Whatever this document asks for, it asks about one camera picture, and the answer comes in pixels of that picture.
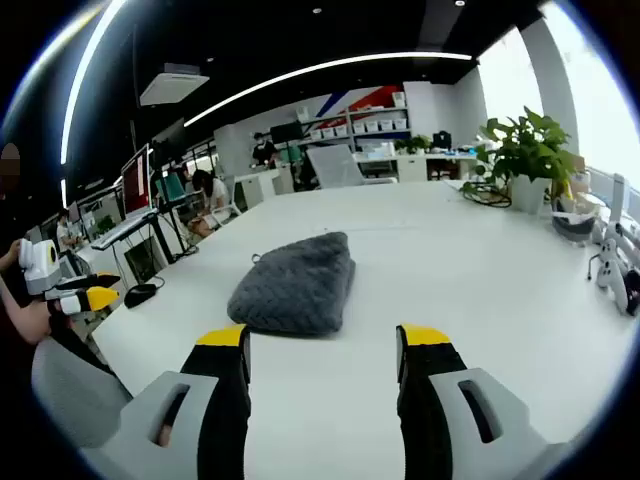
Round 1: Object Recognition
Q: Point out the green potted plant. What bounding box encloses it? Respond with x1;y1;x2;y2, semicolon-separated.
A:
459;105;584;215

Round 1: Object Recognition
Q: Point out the white mesh office chair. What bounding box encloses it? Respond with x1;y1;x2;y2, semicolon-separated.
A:
305;144;364;190

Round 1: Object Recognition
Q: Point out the teal chair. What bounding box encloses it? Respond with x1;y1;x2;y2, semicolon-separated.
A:
154;177;187;205

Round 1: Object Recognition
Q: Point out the person's black shirt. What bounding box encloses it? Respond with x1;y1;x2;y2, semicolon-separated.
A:
0;182;36;309

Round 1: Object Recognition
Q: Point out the grey towel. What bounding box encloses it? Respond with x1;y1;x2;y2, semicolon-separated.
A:
226;231;357;336

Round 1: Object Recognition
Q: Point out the white cabinet counter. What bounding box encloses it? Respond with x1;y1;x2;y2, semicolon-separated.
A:
352;148;482;184

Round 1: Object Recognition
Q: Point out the laptop with red screen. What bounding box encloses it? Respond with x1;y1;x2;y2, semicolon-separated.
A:
91;143;160;251

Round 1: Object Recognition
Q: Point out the small green plant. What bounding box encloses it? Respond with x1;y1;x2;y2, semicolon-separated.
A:
394;134;433;155

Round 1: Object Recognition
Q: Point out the black stand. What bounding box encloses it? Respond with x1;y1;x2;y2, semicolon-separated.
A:
112;212;177;287

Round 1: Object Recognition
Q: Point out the black cable bundle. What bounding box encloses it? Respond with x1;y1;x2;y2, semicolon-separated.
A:
460;180;514;209

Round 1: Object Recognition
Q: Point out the white drawer desk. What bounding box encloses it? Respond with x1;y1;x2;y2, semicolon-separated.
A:
233;168;281;211

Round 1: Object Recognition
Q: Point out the ceiling light strip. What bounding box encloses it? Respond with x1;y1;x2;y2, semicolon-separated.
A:
59;0;127;166
183;51;474;129

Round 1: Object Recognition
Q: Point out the white wall shelf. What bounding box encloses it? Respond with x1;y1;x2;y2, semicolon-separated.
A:
294;92;412;142

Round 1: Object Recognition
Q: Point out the black monitor screen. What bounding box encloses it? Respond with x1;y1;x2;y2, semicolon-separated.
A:
269;121;305;146

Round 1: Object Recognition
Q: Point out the black computer mouse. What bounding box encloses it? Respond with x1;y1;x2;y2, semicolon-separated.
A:
123;283;159;310

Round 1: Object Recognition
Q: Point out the black and white device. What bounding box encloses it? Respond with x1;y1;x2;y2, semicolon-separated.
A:
551;209;600;246

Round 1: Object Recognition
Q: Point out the white handheld device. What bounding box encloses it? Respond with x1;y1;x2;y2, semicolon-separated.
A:
587;237;632;315

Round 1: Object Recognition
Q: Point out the row of white storage boxes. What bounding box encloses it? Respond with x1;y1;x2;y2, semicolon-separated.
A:
295;91;409;140

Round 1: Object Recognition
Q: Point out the ceiling air conditioner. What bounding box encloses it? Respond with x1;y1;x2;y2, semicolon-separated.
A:
138;62;211;107

